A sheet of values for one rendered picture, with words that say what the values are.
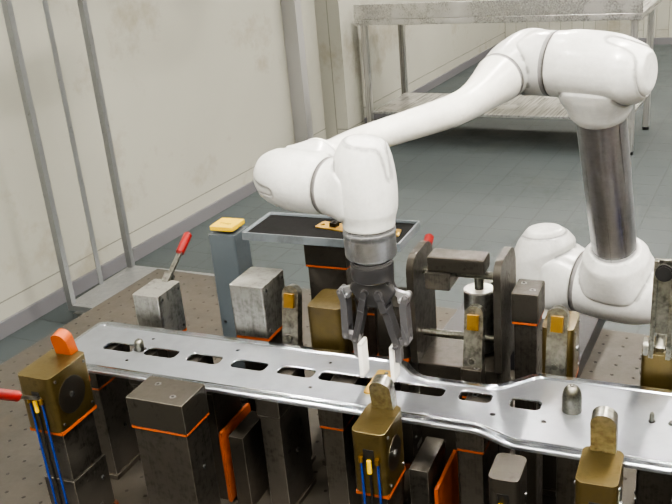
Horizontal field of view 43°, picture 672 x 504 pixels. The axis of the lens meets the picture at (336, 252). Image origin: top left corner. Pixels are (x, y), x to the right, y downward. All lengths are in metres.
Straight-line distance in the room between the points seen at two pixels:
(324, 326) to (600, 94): 0.70
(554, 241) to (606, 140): 0.40
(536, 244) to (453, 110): 0.61
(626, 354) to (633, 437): 0.88
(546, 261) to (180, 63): 3.66
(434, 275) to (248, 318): 0.41
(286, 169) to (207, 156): 4.20
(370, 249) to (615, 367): 0.99
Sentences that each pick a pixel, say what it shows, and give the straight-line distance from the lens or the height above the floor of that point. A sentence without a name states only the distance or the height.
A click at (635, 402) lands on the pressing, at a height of 1.00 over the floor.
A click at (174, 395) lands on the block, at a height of 1.03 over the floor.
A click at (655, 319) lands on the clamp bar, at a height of 1.11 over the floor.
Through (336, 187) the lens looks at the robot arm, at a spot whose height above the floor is 1.39.
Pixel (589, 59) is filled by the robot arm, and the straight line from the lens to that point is 1.73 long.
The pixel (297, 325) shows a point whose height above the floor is 1.03.
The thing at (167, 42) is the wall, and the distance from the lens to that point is 5.36.
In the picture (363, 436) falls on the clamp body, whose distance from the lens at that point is 1.39.
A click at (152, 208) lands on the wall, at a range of 5.27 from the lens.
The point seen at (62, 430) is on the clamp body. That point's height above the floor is 0.95.
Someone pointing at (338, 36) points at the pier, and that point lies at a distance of 6.83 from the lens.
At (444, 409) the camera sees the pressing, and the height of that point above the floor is 1.00.
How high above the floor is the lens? 1.81
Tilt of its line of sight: 22 degrees down
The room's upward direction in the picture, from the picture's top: 5 degrees counter-clockwise
